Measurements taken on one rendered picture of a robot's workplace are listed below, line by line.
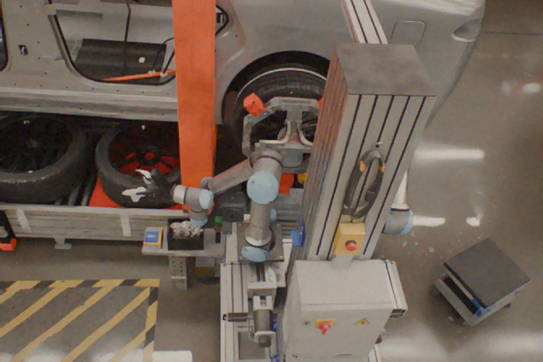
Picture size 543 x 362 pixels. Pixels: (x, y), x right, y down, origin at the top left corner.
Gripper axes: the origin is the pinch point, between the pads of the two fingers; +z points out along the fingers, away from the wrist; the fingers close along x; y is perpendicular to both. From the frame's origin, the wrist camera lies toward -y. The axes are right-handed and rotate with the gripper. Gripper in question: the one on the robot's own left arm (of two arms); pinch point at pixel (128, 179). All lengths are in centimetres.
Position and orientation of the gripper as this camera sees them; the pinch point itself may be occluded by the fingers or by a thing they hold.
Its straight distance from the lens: 219.1
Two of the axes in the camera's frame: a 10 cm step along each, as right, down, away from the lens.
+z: -9.8, -1.9, 0.6
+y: -1.1, 7.8, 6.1
